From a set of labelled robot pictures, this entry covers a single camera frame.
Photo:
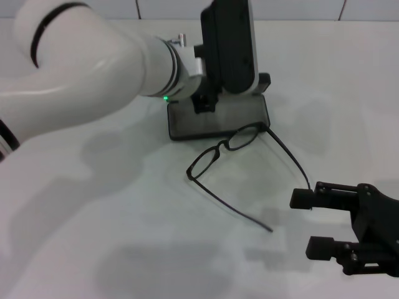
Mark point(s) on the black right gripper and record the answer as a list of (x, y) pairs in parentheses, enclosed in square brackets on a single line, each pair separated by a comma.
[(380, 230)]

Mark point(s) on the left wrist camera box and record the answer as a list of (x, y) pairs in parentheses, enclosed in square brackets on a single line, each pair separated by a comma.
[(230, 46)]

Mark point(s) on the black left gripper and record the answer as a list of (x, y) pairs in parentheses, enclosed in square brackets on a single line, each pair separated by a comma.
[(212, 88)]

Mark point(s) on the black frame glasses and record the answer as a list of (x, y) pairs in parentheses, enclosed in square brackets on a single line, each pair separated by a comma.
[(222, 144)]

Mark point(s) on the black glasses case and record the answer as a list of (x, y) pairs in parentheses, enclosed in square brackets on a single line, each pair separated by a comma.
[(218, 124)]

